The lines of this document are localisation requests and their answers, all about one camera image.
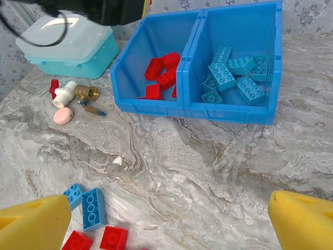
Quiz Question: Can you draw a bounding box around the blue plastic bin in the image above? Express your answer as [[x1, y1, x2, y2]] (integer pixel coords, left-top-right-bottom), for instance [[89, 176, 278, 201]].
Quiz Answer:
[[109, 9, 205, 118], [182, 0, 284, 126]]

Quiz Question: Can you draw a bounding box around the aluminium frame post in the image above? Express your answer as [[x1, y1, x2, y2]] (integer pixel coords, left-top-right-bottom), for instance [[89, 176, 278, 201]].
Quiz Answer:
[[15, 0, 36, 24]]

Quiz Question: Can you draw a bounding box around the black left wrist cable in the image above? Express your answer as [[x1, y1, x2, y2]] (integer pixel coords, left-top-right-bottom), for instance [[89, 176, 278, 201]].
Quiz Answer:
[[0, 10, 69, 48]]

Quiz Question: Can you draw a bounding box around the blue lego brick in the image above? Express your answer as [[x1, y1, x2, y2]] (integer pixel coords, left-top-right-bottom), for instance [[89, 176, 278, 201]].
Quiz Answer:
[[202, 77, 219, 93], [250, 54, 268, 82], [63, 183, 85, 211], [200, 90, 223, 104], [235, 75, 266, 106], [81, 187, 108, 232], [211, 45, 233, 66], [225, 56, 255, 76], [208, 62, 236, 92]]

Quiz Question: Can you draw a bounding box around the white valve with red handle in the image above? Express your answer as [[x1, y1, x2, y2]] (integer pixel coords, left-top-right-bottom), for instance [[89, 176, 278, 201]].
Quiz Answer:
[[48, 79, 78, 109]]

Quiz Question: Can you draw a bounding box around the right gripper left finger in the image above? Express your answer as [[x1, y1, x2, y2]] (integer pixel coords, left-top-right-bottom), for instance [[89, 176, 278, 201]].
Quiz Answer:
[[0, 193, 72, 250]]

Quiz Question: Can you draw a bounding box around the brass valve with blue lever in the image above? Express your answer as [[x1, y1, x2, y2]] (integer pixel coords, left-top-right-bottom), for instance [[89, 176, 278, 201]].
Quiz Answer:
[[73, 84, 107, 117]]

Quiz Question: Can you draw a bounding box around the red lego brick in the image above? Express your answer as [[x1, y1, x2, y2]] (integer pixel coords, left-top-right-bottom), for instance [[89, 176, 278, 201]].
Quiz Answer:
[[61, 230, 94, 250], [99, 226, 129, 250], [161, 52, 181, 71], [157, 68, 178, 91], [144, 57, 165, 80], [137, 83, 163, 100]]

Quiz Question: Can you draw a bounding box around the translucent teal storage box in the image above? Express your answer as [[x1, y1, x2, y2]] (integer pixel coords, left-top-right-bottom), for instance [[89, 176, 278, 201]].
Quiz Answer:
[[15, 15, 120, 79]]

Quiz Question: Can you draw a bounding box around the pink round case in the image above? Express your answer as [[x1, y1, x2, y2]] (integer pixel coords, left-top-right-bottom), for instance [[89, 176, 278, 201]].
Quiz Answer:
[[53, 107, 74, 125]]

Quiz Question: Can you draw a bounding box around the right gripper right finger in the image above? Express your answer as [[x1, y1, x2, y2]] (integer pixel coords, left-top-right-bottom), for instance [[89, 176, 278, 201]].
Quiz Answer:
[[267, 190, 333, 250]]

